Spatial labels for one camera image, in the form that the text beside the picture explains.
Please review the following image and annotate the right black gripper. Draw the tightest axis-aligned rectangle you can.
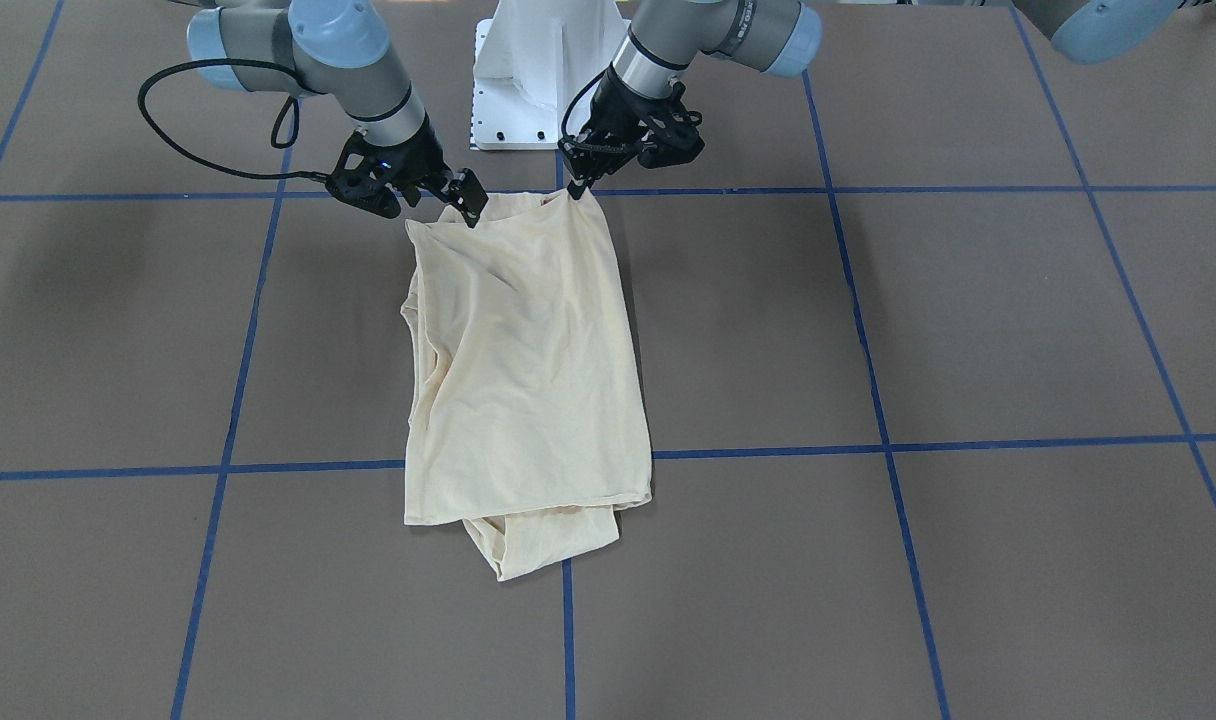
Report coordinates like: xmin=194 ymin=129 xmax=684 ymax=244
xmin=325 ymin=118 xmax=489 ymax=227

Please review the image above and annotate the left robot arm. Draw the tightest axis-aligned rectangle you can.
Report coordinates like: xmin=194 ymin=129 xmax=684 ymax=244
xmin=558 ymin=1 xmax=1180 ymax=199

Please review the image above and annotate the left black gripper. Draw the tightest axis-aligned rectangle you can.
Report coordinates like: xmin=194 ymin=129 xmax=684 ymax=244
xmin=558 ymin=68 xmax=705 ymax=199

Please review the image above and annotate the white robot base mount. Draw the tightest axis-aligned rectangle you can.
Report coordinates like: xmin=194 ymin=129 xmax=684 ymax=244
xmin=471 ymin=1 xmax=627 ymax=151

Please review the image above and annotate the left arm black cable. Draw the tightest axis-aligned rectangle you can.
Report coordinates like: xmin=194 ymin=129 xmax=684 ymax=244
xmin=561 ymin=64 xmax=614 ymax=151

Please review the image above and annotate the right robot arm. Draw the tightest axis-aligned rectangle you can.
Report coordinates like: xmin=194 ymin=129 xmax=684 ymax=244
xmin=186 ymin=1 xmax=488 ymax=225

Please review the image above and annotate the cream printed t-shirt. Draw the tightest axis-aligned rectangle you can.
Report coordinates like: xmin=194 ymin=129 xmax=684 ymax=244
xmin=401 ymin=190 xmax=653 ymax=583

